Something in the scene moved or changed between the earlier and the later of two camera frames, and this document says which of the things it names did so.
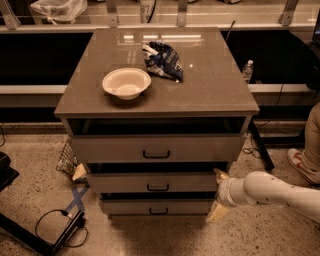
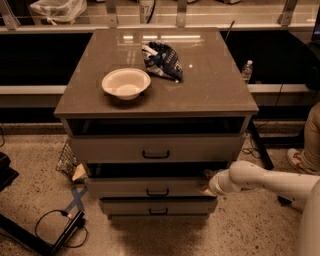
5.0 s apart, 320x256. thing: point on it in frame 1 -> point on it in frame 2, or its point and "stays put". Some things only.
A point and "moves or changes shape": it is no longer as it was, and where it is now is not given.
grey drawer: x=153 y=182 moves or changes shape
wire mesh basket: x=68 y=160 stays put
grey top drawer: x=156 y=140 stays put
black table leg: x=265 y=154 stays put
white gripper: x=223 y=191 -> x=216 y=184
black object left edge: x=7 y=174 stays put
